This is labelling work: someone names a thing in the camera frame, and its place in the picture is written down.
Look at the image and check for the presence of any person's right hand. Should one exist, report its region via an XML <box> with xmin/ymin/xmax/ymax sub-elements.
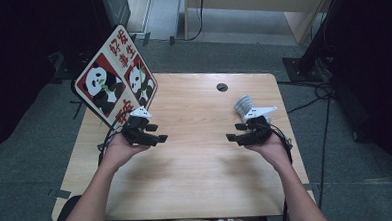
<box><xmin>244</xmin><ymin>131</ymin><xmax>294</xmax><ymax>172</ymax></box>

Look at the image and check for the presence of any black floor cable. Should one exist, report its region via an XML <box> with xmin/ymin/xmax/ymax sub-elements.
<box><xmin>284</xmin><ymin>82</ymin><xmax>335</xmax><ymax>115</ymax></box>
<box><xmin>311</xmin><ymin>84</ymin><xmax>338</xmax><ymax>210</ymax></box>

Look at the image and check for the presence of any black floor stand base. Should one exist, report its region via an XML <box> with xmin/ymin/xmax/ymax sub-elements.
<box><xmin>47</xmin><ymin>49</ymin><xmax>84</xmax><ymax>83</ymax></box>

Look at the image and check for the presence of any grey fluffy cloth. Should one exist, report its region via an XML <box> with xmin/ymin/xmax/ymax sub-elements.
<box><xmin>232</xmin><ymin>92</ymin><xmax>273</xmax><ymax>125</ymax></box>

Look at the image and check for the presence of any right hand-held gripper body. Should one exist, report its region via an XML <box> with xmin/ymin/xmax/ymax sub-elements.
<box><xmin>235</xmin><ymin>105</ymin><xmax>281</xmax><ymax>147</ymax></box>

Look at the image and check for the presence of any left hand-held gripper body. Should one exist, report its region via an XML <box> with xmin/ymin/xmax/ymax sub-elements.
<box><xmin>120</xmin><ymin>105</ymin><xmax>161</xmax><ymax>149</ymax></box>

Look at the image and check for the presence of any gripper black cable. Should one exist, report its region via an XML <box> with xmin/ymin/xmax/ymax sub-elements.
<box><xmin>95</xmin><ymin>117</ymin><xmax>134</xmax><ymax>167</ymax></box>
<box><xmin>269</xmin><ymin>121</ymin><xmax>297</xmax><ymax>221</ymax></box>

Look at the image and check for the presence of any person's left hand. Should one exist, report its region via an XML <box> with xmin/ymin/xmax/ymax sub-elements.
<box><xmin>99</xmin><ymin>131</ymin><xmax>153</xmax><ymax>175</ymax></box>

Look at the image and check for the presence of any black cabinet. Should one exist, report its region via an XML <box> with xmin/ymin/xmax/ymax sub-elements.
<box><xmin>90</xmin><ymin>0</ymin><xmax>133</xmax><ymax>43</ymax></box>

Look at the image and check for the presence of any black hanging cable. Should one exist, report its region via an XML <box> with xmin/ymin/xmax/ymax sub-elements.
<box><xmin>182</xmin><ymin>0</ymin><xmax>207</xmax><ymax>42</ymax></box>

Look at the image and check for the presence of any grey floor tape strip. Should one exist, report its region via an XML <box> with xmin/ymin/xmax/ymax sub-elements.
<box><xmin>298</xmin><ymin>182</ymin><xmax>321</xmax><ymax>192</ymax></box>
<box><xmin>46</xmin><ymin>187</ymin><xmax>73</xmax><ymax>201</ymax></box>

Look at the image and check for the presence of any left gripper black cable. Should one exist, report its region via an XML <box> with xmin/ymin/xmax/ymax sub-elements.
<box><xmin>95</xmin><ymin>117</ymin><xmax>134</xmax><ymax>167</ymax></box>

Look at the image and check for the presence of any dark curtain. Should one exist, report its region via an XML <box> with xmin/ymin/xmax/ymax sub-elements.
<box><xmin>325</xmin><ymin>0</ymin><xmax>392</xmax><ymax>196</ymax></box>
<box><xmin>0</xmin><ymin>0</ymin><xmax>102</xmax><ymax>154</ymax></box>

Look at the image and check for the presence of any black stand with base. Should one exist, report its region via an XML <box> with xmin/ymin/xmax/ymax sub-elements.
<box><xmin>278</xmin><ymin>0</ymin><xmax>354</xmax><ymax>85</ymax></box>

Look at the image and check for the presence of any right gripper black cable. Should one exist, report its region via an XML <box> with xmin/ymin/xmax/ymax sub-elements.
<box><xmin>269</xmin><ymin>121</ymin><xmax>297</xmax><ymax>221</ymax></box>

